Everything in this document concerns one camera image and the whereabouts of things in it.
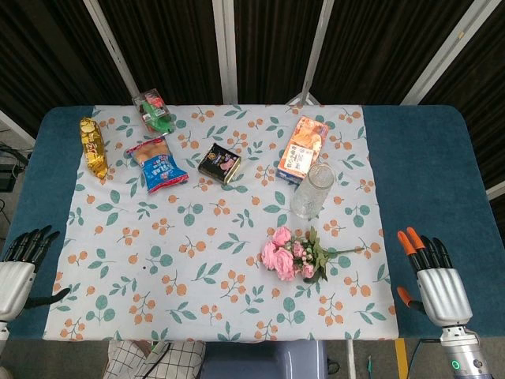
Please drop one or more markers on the white tripod stand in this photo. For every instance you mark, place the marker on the white tripod stand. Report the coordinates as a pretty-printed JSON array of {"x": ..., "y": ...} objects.
[{"x": 301, "y": 92}]

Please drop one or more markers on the clear box with green toy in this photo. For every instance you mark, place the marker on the clear box with green toy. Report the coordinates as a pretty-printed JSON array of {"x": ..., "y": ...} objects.
[{"x": 154, "y": 112}]

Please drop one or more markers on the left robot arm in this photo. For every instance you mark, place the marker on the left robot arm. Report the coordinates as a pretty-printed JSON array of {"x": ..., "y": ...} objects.
[{"x": 3, "y": 329}]

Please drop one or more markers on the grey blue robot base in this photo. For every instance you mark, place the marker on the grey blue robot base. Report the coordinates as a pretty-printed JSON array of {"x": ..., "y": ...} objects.
[{"x": 262, "y": 359}]

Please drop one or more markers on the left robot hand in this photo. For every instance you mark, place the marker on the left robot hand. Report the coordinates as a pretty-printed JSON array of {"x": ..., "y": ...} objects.
[{"x": 16, "y": 276}]

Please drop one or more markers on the floral white tablecloth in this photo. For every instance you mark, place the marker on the floral white tablecloth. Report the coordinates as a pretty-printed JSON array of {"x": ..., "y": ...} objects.
[{"x": 221, "y": 237}]

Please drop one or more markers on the blue snack bag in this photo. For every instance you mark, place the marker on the blue snack bag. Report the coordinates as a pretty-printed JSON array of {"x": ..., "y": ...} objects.
[{"x": 159, "y": 166}]

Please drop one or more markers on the gold snack bag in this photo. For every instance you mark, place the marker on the gold snack bag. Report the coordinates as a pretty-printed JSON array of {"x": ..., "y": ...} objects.
[{"x": 94, "y": 146}]

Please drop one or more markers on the clear glass vase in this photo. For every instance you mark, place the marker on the clear glass vase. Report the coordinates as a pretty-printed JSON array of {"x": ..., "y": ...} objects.
[{"x": 313, "y": 193}]

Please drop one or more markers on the orange biscuit box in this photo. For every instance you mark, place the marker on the orange biscuit box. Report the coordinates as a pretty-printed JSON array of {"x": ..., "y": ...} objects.
[{"x": 303, "y": 150}]

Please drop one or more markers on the black luncheon meat tin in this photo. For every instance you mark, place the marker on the black luncheon meat tin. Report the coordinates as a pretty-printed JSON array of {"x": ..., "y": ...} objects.
[{"x": 219, "y": 163}]

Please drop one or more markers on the checkered white cloth bag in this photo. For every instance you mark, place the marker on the checkered white cloth bag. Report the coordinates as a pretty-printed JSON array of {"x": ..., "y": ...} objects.
[{"x": 155, "y": 359}]

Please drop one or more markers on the blue table cover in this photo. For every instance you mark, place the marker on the blue table cover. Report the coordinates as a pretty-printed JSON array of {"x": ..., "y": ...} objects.
[{"x": 426, "y": 177}]

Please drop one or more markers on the pink rose bouquet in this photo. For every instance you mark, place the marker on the pink rose bouquet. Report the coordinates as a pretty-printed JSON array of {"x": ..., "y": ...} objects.
[{"x": 285, "y": 256}]

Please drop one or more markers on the white shoe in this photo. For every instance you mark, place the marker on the white shoe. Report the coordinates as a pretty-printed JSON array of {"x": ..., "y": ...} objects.
[{"x": 4, "y": 373}]

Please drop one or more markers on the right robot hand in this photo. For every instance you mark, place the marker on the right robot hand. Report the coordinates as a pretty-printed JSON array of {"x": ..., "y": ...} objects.
[{"x": 442, "y": 288}]

